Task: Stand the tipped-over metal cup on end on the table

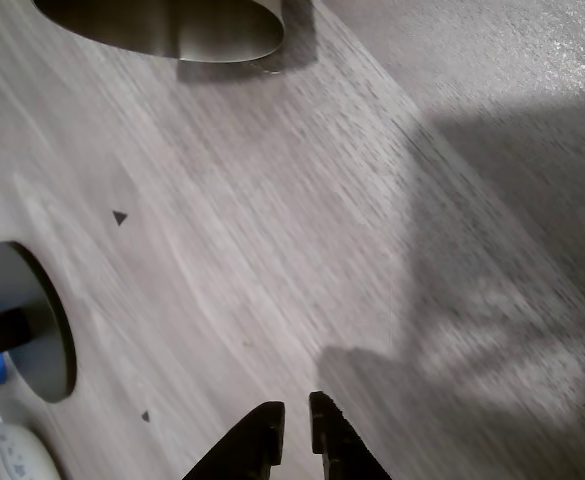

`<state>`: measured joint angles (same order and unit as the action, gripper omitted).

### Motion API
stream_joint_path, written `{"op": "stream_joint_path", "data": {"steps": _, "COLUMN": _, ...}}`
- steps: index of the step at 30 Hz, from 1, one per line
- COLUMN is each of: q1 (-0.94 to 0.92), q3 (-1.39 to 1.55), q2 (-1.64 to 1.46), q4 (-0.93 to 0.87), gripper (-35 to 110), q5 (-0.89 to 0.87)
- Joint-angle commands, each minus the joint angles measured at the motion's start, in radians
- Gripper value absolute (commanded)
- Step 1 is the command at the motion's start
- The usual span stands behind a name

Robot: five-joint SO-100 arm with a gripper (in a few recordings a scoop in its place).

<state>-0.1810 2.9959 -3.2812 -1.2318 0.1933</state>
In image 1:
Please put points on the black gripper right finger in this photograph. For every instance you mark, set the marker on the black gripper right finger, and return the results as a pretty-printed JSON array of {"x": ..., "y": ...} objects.
[{"x": 339, "y": 445}]

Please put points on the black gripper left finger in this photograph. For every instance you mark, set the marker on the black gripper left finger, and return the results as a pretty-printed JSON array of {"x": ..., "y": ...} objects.
[{"x": 254, "y": 445}]

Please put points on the silver metal can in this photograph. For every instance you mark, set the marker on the silver metal can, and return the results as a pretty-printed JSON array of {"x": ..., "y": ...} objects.
[{"x": 222, "y": 35}]

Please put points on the black round stand base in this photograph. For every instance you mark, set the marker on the black round stand base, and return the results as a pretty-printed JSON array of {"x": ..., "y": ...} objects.
[{"x": 47, "y": 355}]

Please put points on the white patterned dish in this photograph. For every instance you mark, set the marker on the white patterned dish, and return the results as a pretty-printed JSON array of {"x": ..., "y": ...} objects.
[{"x": 12, "y": 452}]

